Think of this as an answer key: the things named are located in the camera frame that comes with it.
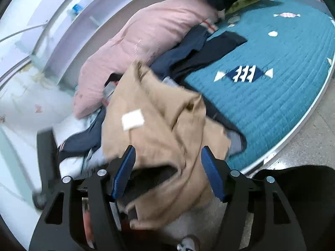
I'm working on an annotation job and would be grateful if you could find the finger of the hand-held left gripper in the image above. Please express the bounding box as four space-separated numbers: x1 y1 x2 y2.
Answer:
32 128 63 211

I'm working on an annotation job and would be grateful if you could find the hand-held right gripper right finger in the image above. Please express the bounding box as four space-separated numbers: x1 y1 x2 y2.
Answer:
200 146 307 251

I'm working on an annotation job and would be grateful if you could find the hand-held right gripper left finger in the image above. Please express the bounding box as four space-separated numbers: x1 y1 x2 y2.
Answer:
27 145 137 251

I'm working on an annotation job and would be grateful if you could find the tan jacket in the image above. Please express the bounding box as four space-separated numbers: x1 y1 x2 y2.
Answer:
101 61 232 230

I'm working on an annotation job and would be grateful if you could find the pile of dark clothes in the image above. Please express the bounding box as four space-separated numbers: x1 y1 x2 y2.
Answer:
56 25 249 178

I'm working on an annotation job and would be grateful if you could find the white pillow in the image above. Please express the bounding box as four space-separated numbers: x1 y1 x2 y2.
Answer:
51 114 105 181

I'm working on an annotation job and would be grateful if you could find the person's shoe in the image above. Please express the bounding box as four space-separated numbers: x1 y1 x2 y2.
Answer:
177 237 201 251

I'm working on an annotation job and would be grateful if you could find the white wardrobe with butterfly decor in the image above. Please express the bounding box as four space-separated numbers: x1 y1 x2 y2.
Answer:
0 13 79 126

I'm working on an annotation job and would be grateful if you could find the teal quilted bed mat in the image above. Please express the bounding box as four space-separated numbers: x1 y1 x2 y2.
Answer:
182 0 335 172

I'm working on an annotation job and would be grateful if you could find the pink quilt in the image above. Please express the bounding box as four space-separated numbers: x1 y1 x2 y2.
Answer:
73 0 219 119

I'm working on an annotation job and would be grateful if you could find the mint green bed frame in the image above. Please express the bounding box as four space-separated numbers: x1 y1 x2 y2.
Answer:
0 0 335 207

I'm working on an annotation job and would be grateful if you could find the lilac wall shelf unit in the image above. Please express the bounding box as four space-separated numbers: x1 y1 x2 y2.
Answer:
19 0 194 87

